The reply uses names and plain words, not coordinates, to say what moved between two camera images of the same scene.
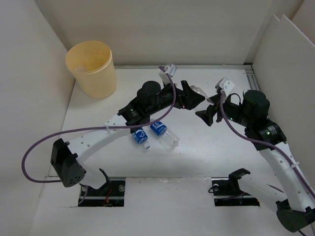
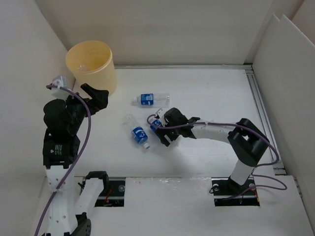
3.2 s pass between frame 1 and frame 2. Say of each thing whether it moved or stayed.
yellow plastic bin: stayed
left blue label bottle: stayed
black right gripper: moved
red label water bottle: stayed
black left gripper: moved
